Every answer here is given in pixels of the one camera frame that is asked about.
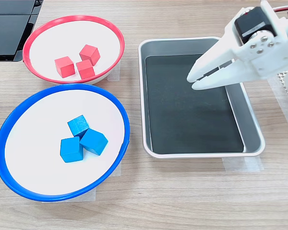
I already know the blue-rimmed white plate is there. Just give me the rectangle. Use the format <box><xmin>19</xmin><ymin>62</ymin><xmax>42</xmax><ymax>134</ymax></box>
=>
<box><xmin>0</xmin><ymin>83</ymin><xmax>131</xmax><ymax>202</ymax></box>

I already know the black mat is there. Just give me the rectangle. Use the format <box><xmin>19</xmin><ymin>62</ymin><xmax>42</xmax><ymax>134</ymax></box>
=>
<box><xmin>145</xmin><ymin>54</ymin><xmax>245</xmax><ymax>154</ymax></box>

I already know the small red cube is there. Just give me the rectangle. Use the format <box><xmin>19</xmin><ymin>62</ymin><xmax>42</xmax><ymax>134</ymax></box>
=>
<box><xmin>79</xmin><ymin>44</ymin><xmax>101</xmax><ymax>67</ymax></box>
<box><xmin>54</xmin><ymin>56</ymin><xmax>75</xmax><ymax>79</ymax></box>
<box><xmin>75</xmin><ymin>59</ymin><xmax>96</xmax><ymax>80</ymax></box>

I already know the clear tape strip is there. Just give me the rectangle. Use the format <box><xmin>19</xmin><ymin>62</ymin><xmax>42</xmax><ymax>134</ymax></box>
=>
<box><xmin>41</xmin><ymin>186</ymin><xmax>96</xmax><ymax>204</ymax></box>
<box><xmin>222</xmin><ymin>157</ymin><xmax>264</xmax><ymax>173</ymax></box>
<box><xmin>109</xmin><ymin>164</ymin><xmax>122</xmax><ymax>177</ymax></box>
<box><xmin>107</xmin><ymin>64</ymin><xmax>121</xmax><ymax>81</ymax></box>

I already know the red-rimmed white plate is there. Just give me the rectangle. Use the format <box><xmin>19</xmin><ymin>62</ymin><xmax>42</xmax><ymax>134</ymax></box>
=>
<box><xmin>23</xmin><ymin>15</ymin><xmax>125</xmax><ymax>85</ymax></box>

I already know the black glossy electronic device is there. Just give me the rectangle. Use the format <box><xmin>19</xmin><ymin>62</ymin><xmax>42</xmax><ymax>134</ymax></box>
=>
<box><xmin>0</xmin><ymin>0</ymin><xmax>44</xmax><ymax>62</ymax></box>

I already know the small blue cube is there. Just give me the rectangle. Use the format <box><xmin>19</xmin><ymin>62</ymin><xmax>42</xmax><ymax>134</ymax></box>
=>
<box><xmin>67</xmin><ymin>115</ymin><xmax>90</xmax><ymax>139</ymax></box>
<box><xmin>60</xmin><ymin>136</ymin><xmax>84</xmax><ymax>163</ymax></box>
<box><xmin>79</xmin><ymin>128</ymin><xmax>109</xmax><ymax>156</ymax></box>

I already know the steel tray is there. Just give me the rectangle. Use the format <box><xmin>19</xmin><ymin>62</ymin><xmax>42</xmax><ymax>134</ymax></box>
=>
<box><xmin>138</xmin><ymin>36</ymin><xmax>266</xmax><ymax>159</ymax></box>

